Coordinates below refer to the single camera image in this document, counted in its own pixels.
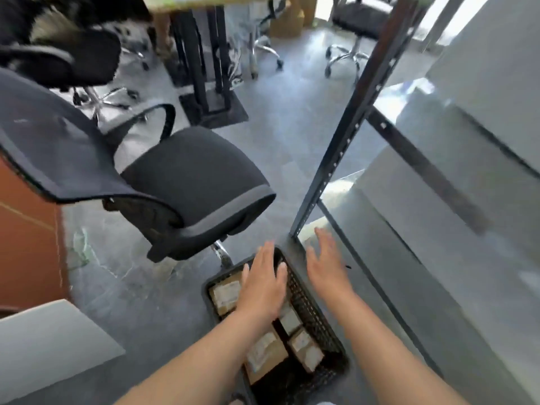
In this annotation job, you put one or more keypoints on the black mesh office chair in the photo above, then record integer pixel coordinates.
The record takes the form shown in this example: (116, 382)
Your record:
(63, 50)

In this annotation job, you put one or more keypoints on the cardboard box with white label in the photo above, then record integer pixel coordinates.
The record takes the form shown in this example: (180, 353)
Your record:
(223, 293)
(265, 354)
(307, 350)
(290, 321)

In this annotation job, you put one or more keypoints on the orange wooden cabinet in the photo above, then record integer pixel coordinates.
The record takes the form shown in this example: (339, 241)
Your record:
(25, 240)

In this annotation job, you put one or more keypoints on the brown cardboard box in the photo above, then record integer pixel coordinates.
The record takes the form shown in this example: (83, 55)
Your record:
(291, 16)

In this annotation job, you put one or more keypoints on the person's left thumb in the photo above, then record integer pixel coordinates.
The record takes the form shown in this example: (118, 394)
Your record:
(282, 276)

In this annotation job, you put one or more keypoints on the dark metal shelf rack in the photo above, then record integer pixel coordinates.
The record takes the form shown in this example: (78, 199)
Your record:
(422, 172)

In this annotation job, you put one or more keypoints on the black plastic mesh basket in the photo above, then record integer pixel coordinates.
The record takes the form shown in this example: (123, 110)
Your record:
(314, 316)

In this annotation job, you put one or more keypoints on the person's left hand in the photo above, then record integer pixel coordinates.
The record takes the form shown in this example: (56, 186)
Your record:
(259, 291)

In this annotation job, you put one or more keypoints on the person's left forearm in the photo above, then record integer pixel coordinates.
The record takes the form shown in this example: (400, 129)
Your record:
(190, 362)

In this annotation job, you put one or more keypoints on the wooden desk with black legs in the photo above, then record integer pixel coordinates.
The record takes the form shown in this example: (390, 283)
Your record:
(202, 50)

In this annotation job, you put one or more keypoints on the office chair with chrome base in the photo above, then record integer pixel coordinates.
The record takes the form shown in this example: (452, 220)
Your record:
(259, 42)

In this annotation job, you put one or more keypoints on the person's right thumb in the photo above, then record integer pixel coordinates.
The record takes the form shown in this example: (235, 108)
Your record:
(310, 258)

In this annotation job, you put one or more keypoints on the white board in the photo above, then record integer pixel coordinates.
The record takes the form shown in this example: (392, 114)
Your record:
(46, 350)

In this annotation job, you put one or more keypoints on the black grey-trimmed office chair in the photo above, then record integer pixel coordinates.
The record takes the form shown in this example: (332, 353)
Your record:
(190, 177)

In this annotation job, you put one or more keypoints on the black office chair chrome base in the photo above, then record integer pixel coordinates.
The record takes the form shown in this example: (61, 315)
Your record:
(363, 21)

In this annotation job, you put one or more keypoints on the person's right hand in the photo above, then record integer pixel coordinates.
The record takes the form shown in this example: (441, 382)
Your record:
(329, 274)

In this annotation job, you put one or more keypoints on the person's right forearm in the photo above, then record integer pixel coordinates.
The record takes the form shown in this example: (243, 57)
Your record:
(388, 354)

